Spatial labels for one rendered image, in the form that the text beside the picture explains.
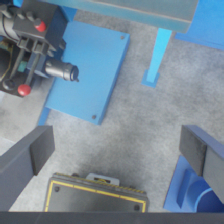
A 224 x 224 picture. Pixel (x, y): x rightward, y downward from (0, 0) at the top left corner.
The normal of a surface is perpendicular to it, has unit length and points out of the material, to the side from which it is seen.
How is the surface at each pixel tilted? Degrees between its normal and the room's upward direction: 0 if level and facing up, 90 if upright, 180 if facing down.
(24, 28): 0
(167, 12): 0
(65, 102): 0
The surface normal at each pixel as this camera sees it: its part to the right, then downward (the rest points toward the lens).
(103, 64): -0.14, -0.12
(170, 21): -0.33, 0.94
